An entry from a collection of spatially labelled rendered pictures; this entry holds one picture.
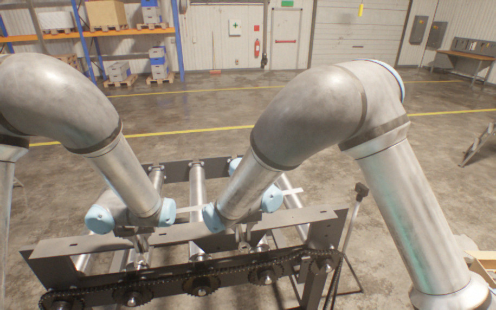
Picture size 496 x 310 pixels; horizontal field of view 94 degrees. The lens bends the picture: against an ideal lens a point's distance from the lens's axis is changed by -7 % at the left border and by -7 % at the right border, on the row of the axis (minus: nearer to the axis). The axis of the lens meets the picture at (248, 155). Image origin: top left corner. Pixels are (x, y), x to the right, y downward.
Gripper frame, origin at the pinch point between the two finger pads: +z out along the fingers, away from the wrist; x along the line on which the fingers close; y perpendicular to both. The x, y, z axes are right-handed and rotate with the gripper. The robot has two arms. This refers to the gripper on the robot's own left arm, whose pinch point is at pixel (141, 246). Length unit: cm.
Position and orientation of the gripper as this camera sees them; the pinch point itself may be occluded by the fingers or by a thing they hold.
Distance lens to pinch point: 99.8
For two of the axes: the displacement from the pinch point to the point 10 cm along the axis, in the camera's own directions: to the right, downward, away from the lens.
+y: -1.9, -4.9, 8.5
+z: 0.0, 8.7, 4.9
